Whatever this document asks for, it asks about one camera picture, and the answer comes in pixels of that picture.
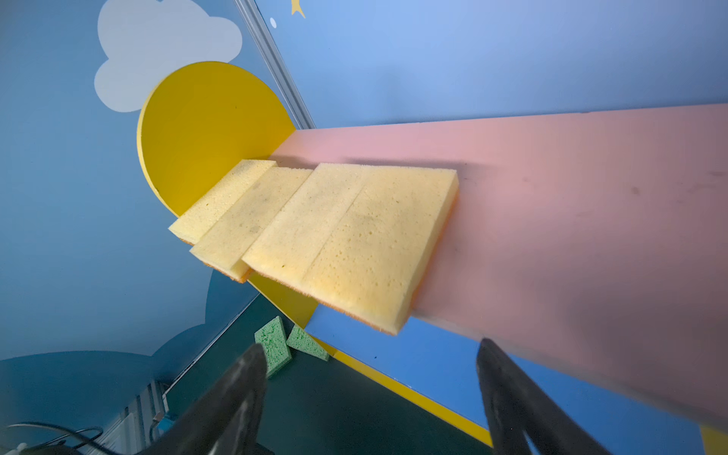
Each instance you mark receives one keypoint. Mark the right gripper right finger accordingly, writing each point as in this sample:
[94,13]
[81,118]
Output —
[521,417]

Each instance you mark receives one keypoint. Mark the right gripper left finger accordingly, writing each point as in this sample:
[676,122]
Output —
[226,420]

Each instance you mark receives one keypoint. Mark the yellow sponge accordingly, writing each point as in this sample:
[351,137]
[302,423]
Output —
[224,245]
[202,216]
[292,241]
[373,262]

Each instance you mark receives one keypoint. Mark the yellow shelf with coloured boards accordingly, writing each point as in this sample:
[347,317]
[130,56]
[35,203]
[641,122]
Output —
[592,246]

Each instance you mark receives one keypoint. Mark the green sponge left lower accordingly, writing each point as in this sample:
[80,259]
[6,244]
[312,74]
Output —
[272,337]

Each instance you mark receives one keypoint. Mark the green sponge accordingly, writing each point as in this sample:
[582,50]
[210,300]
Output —
[272,337]
[300,341]

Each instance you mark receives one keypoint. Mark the green sponge left upper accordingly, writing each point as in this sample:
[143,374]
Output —
[300,341]

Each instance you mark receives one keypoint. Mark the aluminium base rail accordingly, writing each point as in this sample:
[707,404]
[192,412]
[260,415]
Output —
[135,427]

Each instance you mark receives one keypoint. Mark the left aluminium frame post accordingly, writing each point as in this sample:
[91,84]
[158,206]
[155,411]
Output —
[291,97]

